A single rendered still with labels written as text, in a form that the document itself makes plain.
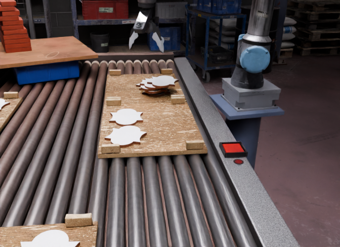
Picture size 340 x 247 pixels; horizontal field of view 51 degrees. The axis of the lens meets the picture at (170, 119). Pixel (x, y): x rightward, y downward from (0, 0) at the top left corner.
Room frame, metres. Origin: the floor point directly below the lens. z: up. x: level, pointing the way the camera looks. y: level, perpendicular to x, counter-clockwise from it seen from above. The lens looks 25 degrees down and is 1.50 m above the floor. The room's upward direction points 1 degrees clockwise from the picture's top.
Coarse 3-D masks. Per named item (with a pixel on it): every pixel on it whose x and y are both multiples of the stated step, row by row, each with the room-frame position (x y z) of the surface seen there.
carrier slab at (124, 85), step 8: (112, 80) 1.68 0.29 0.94; (120, 80) 1.68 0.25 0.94; (128, 80) 1.68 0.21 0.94; (136, 80) 1.69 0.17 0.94; (112, 88) 1.57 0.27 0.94; (120, 88) 1.57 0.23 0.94; (128, 88) 1.57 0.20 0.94; (136, 88) 1.57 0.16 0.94; (168, 88) 1.58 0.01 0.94; (176, 88) 1.58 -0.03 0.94; (112, 96) 1.46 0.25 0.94; (120, 96) 1.47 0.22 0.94; (128, 96) 1.47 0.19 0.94; (136, 96) 1.47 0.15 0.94; (144, 96) 1.47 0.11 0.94; (168, 96) 1.48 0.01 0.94; (104, 104) 1.37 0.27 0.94
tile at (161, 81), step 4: (160, 76) 1.56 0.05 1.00; (164, 76) 1.56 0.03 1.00; (168, 76) 1.56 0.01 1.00; (152, 80) 1.50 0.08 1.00; (156, 80) 1.50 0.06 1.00; (160, 80) 1.50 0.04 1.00; (164, 80) 1.50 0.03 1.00; (168, 80) 1.50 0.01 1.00; (172, 80) 1.50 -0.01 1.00; (176, 80) 1.51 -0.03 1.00; (152, 84) 1.46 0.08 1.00; (156, 84) 1.45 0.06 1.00; (160, 84) 1.45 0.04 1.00; (164, 84) 1.46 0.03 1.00; (168, 84) 1.46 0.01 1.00; (172, 84) 1.46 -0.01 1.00
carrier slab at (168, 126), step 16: (144, 112) 1.29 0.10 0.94; (160, 112) 1.29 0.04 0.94; (176, 112) 1.30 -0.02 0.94; (112, 128) 1.15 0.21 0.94; (144, 128) 1.15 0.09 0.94; (160, 128) 1.15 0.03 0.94; (176, 128) 1.16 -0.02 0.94; (192, 128) 1.16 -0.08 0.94; (144, 144) 1.03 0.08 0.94; (160, 144) 1.03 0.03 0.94; (176, 144) 1.03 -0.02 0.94
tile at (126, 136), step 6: (126, 126) 1.14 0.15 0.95; (132, 126) 1.14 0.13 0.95; (114, 132) 1.09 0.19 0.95; (120, 132) 1.09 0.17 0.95; (126, 132) 1.10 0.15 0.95; (132, 132) 1.10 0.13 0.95; (138, 132) 1.10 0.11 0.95; (144, 132) 1.10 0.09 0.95; (108, 138) 1.05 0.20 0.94; (114, 138) 1.05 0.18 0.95; (120, 138) 1.05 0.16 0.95; (126, 138) 1.05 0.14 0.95; (132, 138) 1.05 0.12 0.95; (138, 138) 1.05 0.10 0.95; (120, 144) 1.01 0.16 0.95; (126, 144) 1.01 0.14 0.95; (132, 144) 1.03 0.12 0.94
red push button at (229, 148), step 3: (222, 144) 1.05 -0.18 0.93; (225, 144) 1.05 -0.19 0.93; (228, 144) 1.05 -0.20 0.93; (231, 144) 1.05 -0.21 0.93; (234, 144) 1.05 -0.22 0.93; (237, 144) 1.05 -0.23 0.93; (225, 147) 1.03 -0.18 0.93; (228, 147) 1.03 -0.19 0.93; (231, 147) 1.03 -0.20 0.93; (234, 147) 1.03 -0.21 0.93; (237, 147) 1.03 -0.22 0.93; (240, 147) 1.03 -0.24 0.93; (225, 150) 1.01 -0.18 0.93; (228, 150) 1.01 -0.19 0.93; (231, 150) 1.01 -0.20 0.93; (234, 150) 1.01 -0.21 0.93; (237, 150) 1.01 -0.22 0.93; (240, 150) 1.01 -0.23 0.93; (243, 150) 1.02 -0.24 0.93
